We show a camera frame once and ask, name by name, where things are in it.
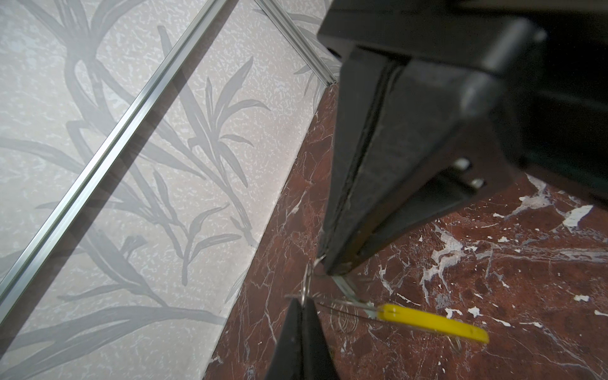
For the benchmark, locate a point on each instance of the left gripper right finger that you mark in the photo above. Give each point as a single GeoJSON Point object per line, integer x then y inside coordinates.
{"type": "Point", "coordinates": [317, 361]}

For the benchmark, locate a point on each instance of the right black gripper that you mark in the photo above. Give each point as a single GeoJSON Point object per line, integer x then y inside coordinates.
{"type": "Point", "coordinates": [485, 91]}

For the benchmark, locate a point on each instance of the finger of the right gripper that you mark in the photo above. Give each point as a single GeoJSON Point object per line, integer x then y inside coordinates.
{"type": "Point", "coordinates": [364, 77]}

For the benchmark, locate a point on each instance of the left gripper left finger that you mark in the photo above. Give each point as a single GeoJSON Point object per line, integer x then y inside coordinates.
{"type": "Point", "coordinates": [287, 361]}

